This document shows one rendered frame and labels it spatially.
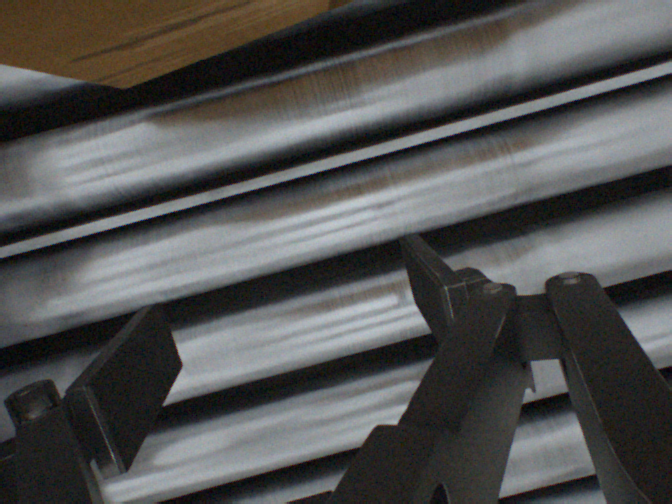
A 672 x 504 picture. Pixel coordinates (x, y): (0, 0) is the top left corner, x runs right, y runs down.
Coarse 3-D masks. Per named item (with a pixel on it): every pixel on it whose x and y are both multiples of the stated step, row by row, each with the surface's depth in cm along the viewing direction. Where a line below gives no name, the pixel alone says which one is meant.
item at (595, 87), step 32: (640, 64) 34; (544, 96) 30; (576, 96) 29; (416, 128) 33; (448, 128) 29; (288, 160) 37; (320, 160) 29; (352, 160) 29; (192, 192) 31; (224, 192) 29; (64, 224) 34; (96, 224) 29; (0, 256) 29
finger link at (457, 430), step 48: (480, 288) 14; (480, 336) 12; (432, 384) 10; (480, 384) 10; (528, 384) 15; (384, 432) 8; (432, 432) 8; (480, 432) 10; (384, 480) 7; (432, 480) 8; (480, 480) 9
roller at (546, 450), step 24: (528, 408) 37; (552, 408) 36; (528, 432) 35; (552, 432) 34; (576, 432) 34; (528, 456) 34; (552, 456) 34; (576, 456) 34; (264, 480) 37; (288, 480) 36; (312, 480) 35; (336, 480) 35; (504, 480) 34; (528, 480) 34; (552, 480) 34
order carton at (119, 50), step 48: (0, 0) 12; (48, 0) 13; (96, 0) 14; (144, 0) 15; (192, 0) 17; (240, 0) 19; (288, 0) 21; (336, 0) 25; (0, 48) 15; (48, 48) 16; (96, 48) 18; (144, 48) 20; (192, 48) 23
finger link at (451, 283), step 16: (400, 240) 21; (416, 240) 20; (416, 256) 18; (432, 256) 17; (416, 272) 18; (432, 272) 16; (448, 272) 15; (416, 288) 20; (432, 288) 16; (448, 288) 14; (464, 288) 14; (416, 304) 21; (432, 304) 17; (448, 304) 15; (432, 320) 18; (448, 320) 15
